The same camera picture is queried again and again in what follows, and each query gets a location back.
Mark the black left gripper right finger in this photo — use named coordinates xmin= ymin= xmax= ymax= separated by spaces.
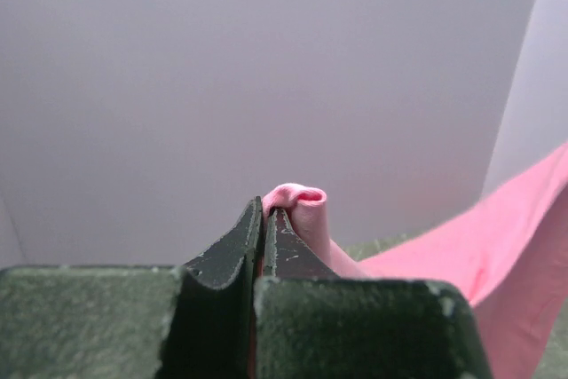
xmin=254 ymin=209 xmax=492 ymax=379

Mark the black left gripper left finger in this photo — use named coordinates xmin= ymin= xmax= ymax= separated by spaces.
xmin=157 ymin=196 xmax=263 ymax=378

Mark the pink t shirt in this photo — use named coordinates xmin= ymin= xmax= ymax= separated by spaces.
xmin=262 ymin=146 xmax=567 ymax=378

